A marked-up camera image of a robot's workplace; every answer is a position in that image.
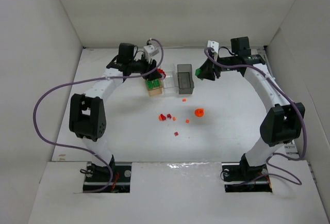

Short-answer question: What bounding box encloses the green sloped lego brick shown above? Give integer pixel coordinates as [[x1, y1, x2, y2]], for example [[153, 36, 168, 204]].
[[195, 69, 202, 77]]

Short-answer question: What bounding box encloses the green long lego brick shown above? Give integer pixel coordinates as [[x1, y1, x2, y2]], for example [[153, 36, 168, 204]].
[[146, 81, 154, 90]]

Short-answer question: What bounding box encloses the red flower lego piece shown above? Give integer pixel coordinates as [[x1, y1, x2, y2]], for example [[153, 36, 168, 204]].
[[157, 68, 166, 80]]

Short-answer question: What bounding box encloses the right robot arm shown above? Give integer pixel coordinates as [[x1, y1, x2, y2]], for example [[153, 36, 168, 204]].
[[195, 37, 307, 185]]

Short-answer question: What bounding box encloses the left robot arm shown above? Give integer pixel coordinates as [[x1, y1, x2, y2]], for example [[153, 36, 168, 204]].
[[69, 40, 162, 168]]

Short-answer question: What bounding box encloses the orange translucent container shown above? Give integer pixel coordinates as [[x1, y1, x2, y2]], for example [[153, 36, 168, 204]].
[[146, 78, 163, 97]]

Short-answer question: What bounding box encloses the grey translucent container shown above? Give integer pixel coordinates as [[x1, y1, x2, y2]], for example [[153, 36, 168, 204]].
[[177, 64, 194, 94]]

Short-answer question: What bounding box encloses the clear container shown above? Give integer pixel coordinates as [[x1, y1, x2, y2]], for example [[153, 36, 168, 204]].
[[161, 63, 178, 95]]

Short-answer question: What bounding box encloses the orange round lego piece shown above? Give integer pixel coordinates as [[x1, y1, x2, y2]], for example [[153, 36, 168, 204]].
[[194, 108, 205, 118]]

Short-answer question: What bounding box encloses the orange red lego piece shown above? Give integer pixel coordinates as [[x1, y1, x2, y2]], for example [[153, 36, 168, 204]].
[[159, 114, 167, 121]]

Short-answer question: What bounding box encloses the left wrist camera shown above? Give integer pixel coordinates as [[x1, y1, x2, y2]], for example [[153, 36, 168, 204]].
[[143, 44, 159, 60]]

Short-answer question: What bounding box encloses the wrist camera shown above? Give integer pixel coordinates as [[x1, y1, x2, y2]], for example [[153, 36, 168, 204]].
[[207, 40, 219, 53], [143, 44, 159, 60]]

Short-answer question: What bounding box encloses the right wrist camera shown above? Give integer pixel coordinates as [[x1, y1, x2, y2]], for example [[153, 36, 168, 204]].
[[207, 40, 219, 53]]

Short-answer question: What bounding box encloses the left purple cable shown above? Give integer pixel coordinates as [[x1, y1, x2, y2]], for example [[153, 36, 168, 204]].
[[32, 38, 164, 193]]

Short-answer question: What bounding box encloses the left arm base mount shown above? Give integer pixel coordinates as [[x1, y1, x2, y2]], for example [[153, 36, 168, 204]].
[[79, 162, 132, 194]]

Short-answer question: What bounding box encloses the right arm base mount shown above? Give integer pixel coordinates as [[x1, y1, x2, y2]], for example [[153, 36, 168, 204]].
[[220, 162, 272, 193]]

